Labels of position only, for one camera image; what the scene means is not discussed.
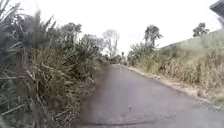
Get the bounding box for bare tree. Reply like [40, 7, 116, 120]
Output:
[101, 28, 121, 60]

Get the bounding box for grey asphalt path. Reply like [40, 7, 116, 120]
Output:
[78, 63, 224, 128]

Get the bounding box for row of bushes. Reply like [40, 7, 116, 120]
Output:
[0, 0, 113, 128]

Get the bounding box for tall dry grass and bushes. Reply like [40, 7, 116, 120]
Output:
[126, 41, 224, 98]

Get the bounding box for dry grass verge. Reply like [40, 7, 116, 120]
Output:
[119, 63, 224, 108]

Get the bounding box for grassy slope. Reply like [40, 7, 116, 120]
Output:
[159, 29, 224, 61]

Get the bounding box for small dark leafy tree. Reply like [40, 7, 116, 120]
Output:
[192, 22, 211, 38]

